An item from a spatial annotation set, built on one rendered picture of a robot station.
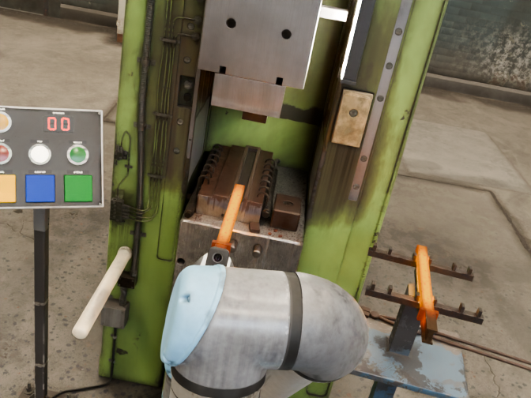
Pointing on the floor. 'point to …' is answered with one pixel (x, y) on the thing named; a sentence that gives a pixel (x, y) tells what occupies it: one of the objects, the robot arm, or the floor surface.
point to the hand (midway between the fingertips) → (219, 251)
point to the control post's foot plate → (46, 395)
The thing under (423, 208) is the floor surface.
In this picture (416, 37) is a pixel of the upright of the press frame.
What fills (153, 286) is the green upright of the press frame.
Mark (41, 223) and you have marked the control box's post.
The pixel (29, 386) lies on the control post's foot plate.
